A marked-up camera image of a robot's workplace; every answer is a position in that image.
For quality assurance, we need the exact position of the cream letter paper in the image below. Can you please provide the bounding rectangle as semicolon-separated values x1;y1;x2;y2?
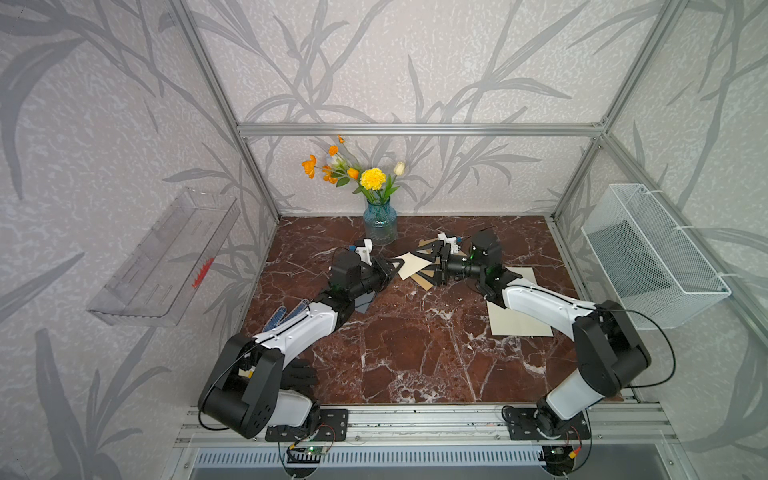
396;253;432;280

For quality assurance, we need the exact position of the brown kraft envelope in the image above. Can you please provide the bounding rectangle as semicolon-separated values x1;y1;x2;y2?
411;239;442;290

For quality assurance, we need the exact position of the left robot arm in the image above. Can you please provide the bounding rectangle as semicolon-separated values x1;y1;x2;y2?
197;250;405;439

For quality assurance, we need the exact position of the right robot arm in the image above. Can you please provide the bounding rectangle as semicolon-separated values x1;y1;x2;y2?
413;229;652;437

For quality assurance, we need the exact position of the blue glass vase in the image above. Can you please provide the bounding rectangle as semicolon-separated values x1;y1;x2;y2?
363;201;398;246

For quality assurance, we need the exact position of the cream paper sheet right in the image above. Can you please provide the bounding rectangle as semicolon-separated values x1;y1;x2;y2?
486;302;553;337

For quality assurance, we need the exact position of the yellow orange flower bouquet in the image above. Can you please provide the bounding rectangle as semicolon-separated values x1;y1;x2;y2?
301;136;407;206

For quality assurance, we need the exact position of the blue dotted work glove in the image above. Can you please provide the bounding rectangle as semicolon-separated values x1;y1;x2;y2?
263;299;309;332

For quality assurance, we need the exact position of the black glove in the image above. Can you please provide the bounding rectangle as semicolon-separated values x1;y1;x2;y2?
280;359;318;398

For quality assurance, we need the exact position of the red marker pen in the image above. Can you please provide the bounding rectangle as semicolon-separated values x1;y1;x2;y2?
191;258;215;289

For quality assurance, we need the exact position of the left green circuit board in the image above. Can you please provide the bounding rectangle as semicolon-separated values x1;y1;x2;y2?
286;444;332;464

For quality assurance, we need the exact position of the right circuit board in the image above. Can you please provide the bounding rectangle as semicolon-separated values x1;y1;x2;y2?
539;446;589;478

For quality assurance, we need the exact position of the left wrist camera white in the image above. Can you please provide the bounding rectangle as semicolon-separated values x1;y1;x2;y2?
354;238;374;266

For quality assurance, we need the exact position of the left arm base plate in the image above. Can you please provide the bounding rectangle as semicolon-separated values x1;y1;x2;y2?
265;408;350;443

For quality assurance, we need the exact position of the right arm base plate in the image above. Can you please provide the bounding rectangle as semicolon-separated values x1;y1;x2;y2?
501;405;592;442

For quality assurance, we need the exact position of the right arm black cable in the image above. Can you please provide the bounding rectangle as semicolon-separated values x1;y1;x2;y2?
617;305;677;390

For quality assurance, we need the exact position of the white wire mesh basket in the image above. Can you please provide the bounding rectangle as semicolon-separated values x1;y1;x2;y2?
582;183;732;330

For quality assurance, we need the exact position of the clear plastic wall tray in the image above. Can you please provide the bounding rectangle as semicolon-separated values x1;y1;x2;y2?
86;187;241;327

